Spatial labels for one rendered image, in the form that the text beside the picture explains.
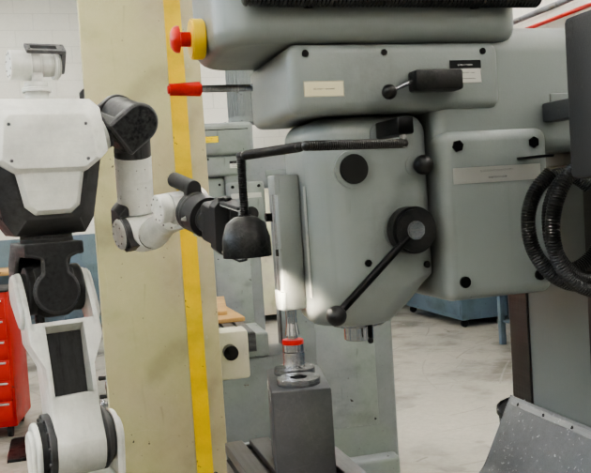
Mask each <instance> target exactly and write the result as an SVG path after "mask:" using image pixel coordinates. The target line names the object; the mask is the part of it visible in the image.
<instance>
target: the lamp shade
mask: <svg viewBox="0 0 591 473"><path fill-rule="evenodd" d="M222 253H223V259H246V258H257V257H266V256H270V255H272V252H271V238H270V234H269V233H268V230H267V228H266V225H265V222H264V221H262V220H261V219H259V218H257V217H256V216H251V215H250V214H249V215H238V217H235V218H232V219H231V220H230V221H229V222H228V223H226V225H225V229H224V233H223V237H222Z"/></svg>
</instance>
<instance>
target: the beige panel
mask: <svg viewBox="0 0 591 473"><path fill-rule="evenodd" d="M77 10H78V23H79V34H80V46H81V59H82V71H83V89H84V98H85V99H90V100H92V101H93V102H94V103H95V104H96V105H98V104H100V103H101V102H102V101H103V100H104V99H106V98H107V97H109V96H111V95H114V94H119V95H123V96H125V97H128V98H129V99H132V100H135V101H137V102H143V103H146V104H148V105H150V106H151V107H152V108H153V109H154V110H155V111H156V113H157V115H158V119H159V124H158V129H157V131H156V133H155V134H154V136H153V137H152V138H151V139H150V144H151V160H152V176H153V192H154V195H158V194H163V193H168V192H173V191H178V190H177V189H175V188H173V187H171V186H170V185H169V184H168V181H167V179H168V176H169V174H171V173H174V172H176V173H179V174H181V175H184V176H187V177H189V178H191V179H194V180H196V181H198V182H199V183H200V184H201V188H203V189H204V190H206V192H207V193H208V195H209V186H208V172H207V159H206V146H205V120H204V106H203V93H202V95H201V96H200V97H188V96H170V95H169V94H168V93H167V85H169V84H179V83H192V82H200V84H201V83H202V80H201V67H200V62H199V61H198V60H191V58H189V51H188V47H181V50H180V53H175V52H174V51H173V50H172V48H171V46H170V31H171V29H172V28H173V27H174V26H176V25H178V26H179V29H180V32H187V28H188V22H189V19H193V11H192V0H77ZM116 202H117V193H116V181H115V169H114V147H113V146H112V147H110V148H108V151H107V152H106V153H105V154H104V155H103V157H102V158H101V159H100V165H99V172H98V188H97V197H96V204H95V213H94V225H95V238H96V250H97V262H98V285H99V297H100V309H101V322H102V333H103V345H104V357H105V370H106V381H107V393H108V406H109V408H112V409H113V410H114V411H115V412H116V414H117V416H118V417H119V418H120V419H121V421H122V424H123V428H124V434H125V454H126V473H227V466H226V453H225V443H227V438H226V425H225V412H224V399H223V385H222V371H221V358H220V333H219V319H218V305H217V292H216V279H215V266H214V253H213V249H212V248H211V244H210V243H209V242H207V241H205V240H203V238H202V237H200V236H194V235H193V233H192V232H190V231H188V230H186V229H183V230H180V231H177V232H174V233H173V234H172V235H171V237H170V239H169V240H168V241H167V242H166V243H165V244H164V245H163V246H162V247H160V248H157V249H156V250H153V251H148V252H136V251H132V252H126V251H125V250H123V251H122V250H120V249H119V248H118V247H117V246H116V244H115V242H114V237H113V228H112V216H111V209H112V207H113V205H114V204H115V203H116Z"/></svg>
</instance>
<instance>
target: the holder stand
mask: <svg viewBox="0 0 591 473"><path fill-rule="evenodd" d="M266 376H267V390H268V404H269V417H270V432H271V446H272V453H273V459H274V465H275V470H276V473H337V468H336V454H335V439H334V424H333V409H332V395H331V387H330V386H329V385H328V383H327V381H326V378H325V376H324V374H323V373H322V371H321V369H320V367H319V365H314V364H312V363H308V362H305V367H303V368H300V369H285V368H284V367H283V364H281V365H278V366H276V367H275V368H274V369H268V370H266Z"/></svg>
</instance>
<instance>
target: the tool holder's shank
mask: <svg viewBox="0 0 591 473"><path fill-rule="evenodd" d="M285 315H286V330H285V335H286V336H287V339H288V340H297V339H298V337H297V335H299V330H298V325H297V319H296V310H292V311H286V312H285Z"/></svg>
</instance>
